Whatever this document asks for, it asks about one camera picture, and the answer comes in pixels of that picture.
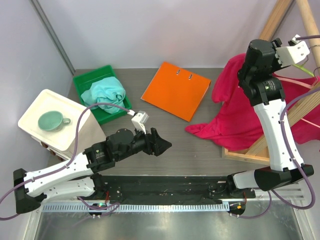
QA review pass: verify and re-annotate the magenta t shirt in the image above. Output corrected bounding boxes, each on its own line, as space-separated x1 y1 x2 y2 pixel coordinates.
185 53 320 151

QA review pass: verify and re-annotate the white slotted cable duct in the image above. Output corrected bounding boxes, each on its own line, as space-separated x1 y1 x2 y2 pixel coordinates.
42 202 230 213

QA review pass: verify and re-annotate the teal ceramic cup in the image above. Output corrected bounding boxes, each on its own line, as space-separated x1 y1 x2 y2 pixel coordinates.
37 110 71 132

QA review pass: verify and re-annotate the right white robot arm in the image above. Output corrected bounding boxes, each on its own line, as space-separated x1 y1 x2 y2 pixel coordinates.
225 38 314 198

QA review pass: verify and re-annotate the pink plastic hanger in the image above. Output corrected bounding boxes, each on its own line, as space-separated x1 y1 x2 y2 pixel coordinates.
279 75 320 128

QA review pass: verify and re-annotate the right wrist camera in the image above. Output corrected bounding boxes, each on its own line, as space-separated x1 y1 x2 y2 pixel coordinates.
275 34 310 68

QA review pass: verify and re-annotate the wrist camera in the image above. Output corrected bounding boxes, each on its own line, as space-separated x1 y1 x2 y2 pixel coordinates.
131 111 149 134
275 34 310 68

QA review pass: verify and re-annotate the wooden clothes rack frame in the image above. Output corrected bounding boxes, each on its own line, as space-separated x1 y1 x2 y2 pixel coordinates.
221 0 320 166

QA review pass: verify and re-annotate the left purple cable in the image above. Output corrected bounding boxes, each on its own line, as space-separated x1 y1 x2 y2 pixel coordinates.
0 102 133 221

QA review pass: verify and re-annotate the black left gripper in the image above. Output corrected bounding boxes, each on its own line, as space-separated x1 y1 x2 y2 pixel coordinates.
115 123 172 162

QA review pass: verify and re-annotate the green plastic hanger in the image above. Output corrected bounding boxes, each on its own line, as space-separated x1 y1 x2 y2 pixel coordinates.
293 56 315 77

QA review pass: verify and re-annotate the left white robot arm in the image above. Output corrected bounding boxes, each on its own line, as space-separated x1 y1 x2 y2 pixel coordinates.
13 128 172 214

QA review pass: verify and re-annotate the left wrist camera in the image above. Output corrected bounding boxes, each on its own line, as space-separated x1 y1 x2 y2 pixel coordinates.
131 111 149 134

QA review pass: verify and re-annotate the orange ring binder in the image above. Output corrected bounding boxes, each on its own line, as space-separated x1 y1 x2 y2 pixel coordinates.
141 62 211 122

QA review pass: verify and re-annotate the teal t shirt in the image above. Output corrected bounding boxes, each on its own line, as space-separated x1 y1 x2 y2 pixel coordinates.
80 76 126 108

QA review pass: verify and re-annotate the white drawer box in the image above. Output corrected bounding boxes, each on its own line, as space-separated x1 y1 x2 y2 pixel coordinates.
18 89 106 160

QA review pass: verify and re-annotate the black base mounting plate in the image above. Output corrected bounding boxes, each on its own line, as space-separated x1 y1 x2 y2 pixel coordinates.
47 174 266 206

